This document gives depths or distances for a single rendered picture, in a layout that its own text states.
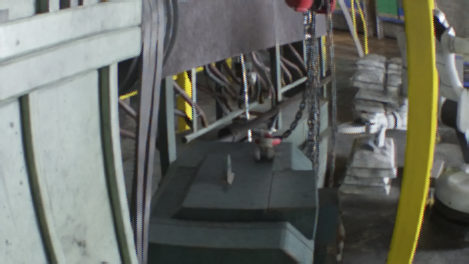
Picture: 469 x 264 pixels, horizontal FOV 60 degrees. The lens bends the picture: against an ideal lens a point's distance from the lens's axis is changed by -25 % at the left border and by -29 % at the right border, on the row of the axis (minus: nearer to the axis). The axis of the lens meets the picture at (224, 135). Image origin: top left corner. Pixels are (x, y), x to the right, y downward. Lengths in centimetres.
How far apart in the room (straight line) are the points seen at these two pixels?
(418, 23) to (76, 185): 100
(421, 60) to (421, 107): 14
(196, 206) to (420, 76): 70
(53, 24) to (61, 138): 17
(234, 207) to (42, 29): 71
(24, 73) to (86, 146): 21
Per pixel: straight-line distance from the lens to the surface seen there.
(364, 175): 348
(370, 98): 524
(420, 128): 140
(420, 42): 136
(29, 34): 57
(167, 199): 128
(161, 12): 82
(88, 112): 72
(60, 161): 68
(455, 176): 293
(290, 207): 113
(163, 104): 180
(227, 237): 108
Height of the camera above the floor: 133
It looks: 16 degrees down
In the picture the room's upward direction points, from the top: 2 degrees counter-clockwise
